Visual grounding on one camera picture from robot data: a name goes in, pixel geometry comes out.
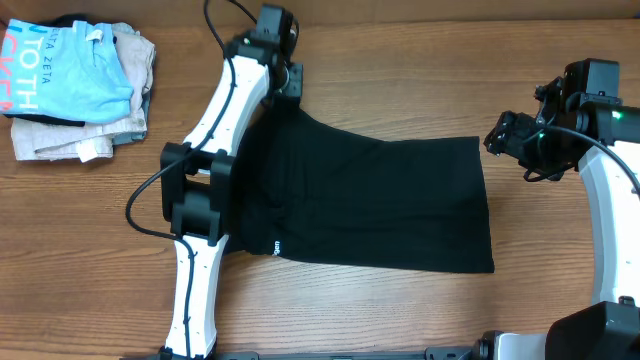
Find black polo shirt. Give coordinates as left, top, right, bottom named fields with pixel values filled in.
left=229, top=103, right=495, bottom=273

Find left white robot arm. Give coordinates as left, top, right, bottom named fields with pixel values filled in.
left=158, top=32, right=303, bottom=359

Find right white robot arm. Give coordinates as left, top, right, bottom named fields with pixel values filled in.
left=465, top=93, right=639, bottom=359

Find grey folded garment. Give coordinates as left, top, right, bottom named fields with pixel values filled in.
left=112, top=91, right=152, bottom=146

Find light blue printed t-shirt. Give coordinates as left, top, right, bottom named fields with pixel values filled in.
left=1, top=19, right=134, bottom=124

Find beige folded garment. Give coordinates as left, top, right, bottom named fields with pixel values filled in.
left=10, top=22, right=157, bottom=164

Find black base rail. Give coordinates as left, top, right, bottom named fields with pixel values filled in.
left=119, top=344, right=566, bottom=360

